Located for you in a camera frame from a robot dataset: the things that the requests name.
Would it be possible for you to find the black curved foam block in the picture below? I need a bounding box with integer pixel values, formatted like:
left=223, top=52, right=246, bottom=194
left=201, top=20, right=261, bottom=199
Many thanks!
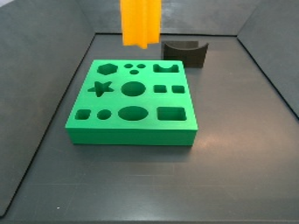
left=162, top=40, right=210, bottom=68

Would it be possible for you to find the green shape-sorter block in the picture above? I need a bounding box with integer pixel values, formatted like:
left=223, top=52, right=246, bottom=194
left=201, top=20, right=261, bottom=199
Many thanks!
left=66, top=59, right=199, bottom=146

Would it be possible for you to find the orange star-shaped peg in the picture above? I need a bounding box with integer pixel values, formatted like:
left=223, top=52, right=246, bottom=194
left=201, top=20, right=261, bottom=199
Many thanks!
left=121, top=0, right=163, bottom=49

